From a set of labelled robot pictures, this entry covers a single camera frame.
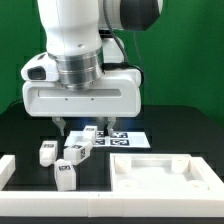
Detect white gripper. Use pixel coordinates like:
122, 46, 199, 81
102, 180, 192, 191
23, 69, 141, 136

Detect white square tabletop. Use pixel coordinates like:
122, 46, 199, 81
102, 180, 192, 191
110, 153, 224, 193

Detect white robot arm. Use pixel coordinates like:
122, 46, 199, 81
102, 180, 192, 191
21, 0, 163, 135

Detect white marker sheet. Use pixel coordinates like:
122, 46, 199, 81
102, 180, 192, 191
63, 130, 152, 150

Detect white U-shaped fence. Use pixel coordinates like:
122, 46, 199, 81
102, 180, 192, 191
0, 154, 224, 219

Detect black cables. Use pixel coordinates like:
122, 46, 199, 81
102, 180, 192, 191
101, 0, 144, 84

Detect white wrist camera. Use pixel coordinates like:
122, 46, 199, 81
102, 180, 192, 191
21, 52, 59, 82

